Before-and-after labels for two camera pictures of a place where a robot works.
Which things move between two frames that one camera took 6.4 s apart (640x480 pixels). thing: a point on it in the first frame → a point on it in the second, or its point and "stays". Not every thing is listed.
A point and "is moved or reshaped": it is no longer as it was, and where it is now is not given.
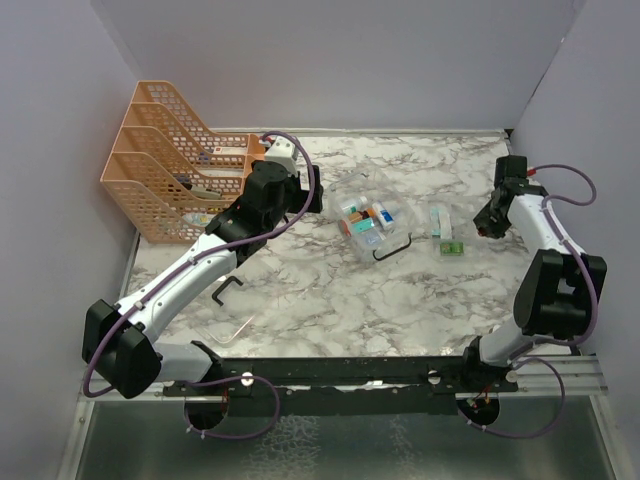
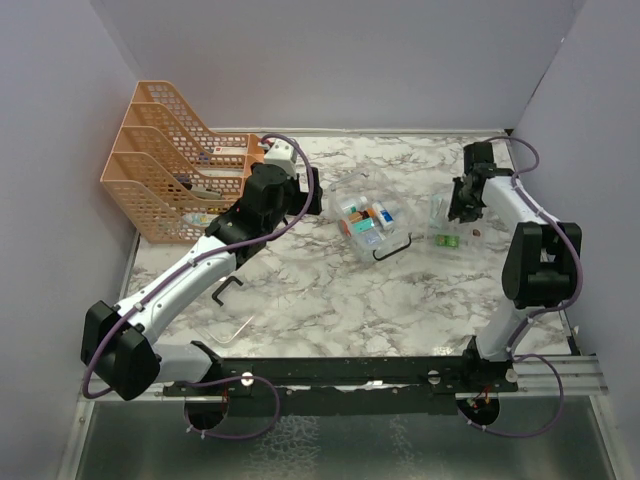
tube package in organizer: (198, 218) stays
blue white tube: (383, 215) stays
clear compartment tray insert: (448, 231) is moved or reshaped
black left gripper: (301, 195) stays
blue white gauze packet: (372, 238) stays
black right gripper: (494, 230) → (457, 211)
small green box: (452, 249) is moved or reshaped
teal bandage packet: (363, 225) stays
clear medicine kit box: (374, 213) stays
